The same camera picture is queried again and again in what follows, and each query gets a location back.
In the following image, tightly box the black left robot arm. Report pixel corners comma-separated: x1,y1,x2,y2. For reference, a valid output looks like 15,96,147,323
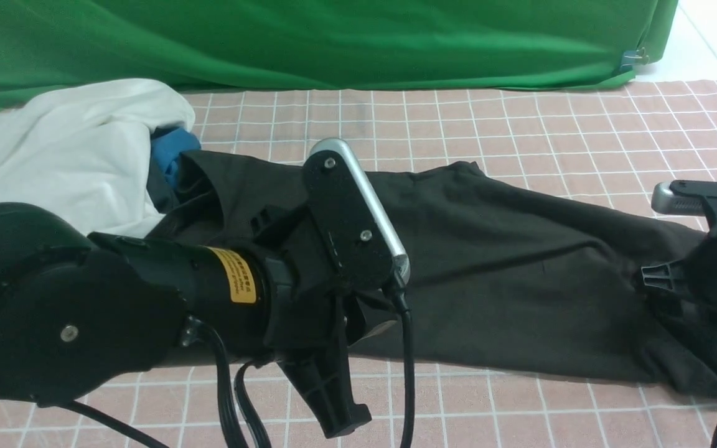
0,202,410,447

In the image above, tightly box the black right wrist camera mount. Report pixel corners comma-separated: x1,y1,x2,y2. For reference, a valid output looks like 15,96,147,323
651,180,717,237

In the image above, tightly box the green backdrop cloth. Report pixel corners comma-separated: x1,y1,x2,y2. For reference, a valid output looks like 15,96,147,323
0,1,678,111

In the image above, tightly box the blue binder clip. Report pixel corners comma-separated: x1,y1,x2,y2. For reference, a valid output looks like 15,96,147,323
619,47,650,73

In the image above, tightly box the blue garment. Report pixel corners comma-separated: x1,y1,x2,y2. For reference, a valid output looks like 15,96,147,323
149,127,202,189

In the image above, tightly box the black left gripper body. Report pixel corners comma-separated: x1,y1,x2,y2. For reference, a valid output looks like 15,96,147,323
250,206,395,439

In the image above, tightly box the dark teal garment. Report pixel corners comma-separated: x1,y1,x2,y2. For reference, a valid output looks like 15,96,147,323
147,162,179,215

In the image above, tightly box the white garment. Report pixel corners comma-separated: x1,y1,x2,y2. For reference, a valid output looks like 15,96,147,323
0,79,195,238

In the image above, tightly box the gray long-sleeve top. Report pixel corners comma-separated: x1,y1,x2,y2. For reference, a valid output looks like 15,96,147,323
150,151,717,399

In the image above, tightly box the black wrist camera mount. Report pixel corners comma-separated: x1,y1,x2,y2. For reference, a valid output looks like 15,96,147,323
651,180,717,237
302,138,411,291

